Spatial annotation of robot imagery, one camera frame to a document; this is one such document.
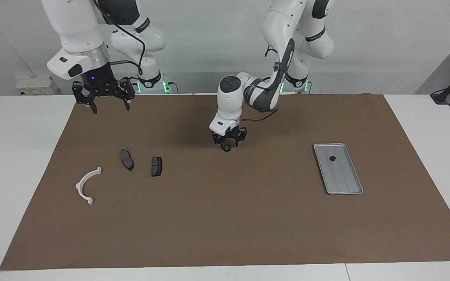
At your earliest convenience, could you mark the silver metal tray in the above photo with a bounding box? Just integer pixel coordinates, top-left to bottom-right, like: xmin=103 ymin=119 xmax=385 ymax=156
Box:
xmin=313 ymin=143 xmax=364 ymax=195

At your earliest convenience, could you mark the elongated dark grey brake pad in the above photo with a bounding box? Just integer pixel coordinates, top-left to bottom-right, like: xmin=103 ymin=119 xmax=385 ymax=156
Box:
xmin=120 ymin=149 xmax=135 ymax=172

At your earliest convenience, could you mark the brown table mat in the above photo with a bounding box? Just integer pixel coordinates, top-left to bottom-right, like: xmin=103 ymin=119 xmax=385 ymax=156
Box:
xmin=0 ymin=93 xmax=450 ymax=271

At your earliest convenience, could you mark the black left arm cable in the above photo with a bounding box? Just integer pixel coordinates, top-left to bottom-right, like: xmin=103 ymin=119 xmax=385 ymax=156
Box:
xmin=243 ymin=45 xmax=288 ymax=122

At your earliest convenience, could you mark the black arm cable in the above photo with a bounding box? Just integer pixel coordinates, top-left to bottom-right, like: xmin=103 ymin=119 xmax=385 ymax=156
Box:
xmin=92 ymin=0 xmax=146 ymax=76
xmin=243 ymin=45 xmax=288 ymax=122

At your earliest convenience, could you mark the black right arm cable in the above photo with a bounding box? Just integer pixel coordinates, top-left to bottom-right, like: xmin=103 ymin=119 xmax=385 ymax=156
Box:
xmin=92 ymin=0 xmax=146 ymax=76

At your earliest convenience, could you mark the white half-ring bracket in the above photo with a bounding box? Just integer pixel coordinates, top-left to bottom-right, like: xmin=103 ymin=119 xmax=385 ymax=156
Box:
xmin=75 ymin=167 xmax=102 ymax=206

